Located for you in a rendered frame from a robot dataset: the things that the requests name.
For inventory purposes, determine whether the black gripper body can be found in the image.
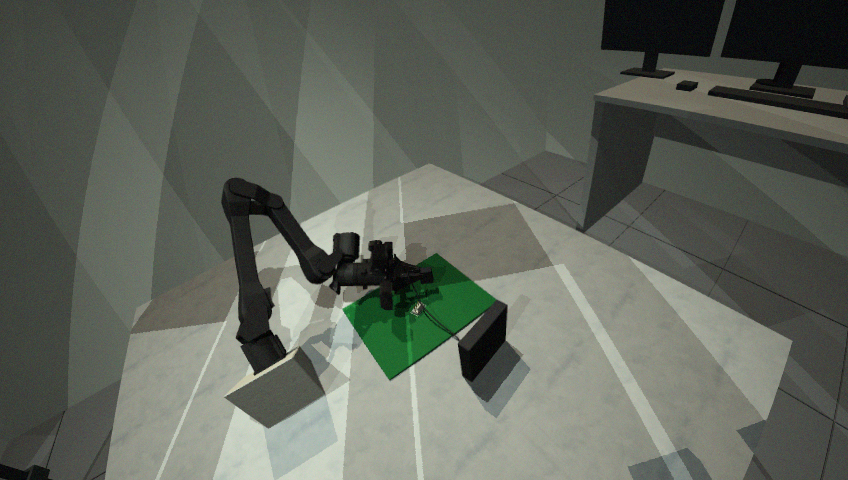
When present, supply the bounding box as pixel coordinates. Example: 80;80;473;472
357;242;394;310

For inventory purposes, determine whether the green circuit board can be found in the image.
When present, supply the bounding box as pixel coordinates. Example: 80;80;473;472
342;253;496;380

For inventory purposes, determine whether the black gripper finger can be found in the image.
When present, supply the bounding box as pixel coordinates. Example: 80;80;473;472
394;254;418;273
394;269;423;295

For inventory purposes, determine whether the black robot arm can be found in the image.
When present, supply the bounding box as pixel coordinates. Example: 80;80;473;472
221;178;388;376

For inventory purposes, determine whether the black computer fan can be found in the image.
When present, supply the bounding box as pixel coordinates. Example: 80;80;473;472
458;300;508;382

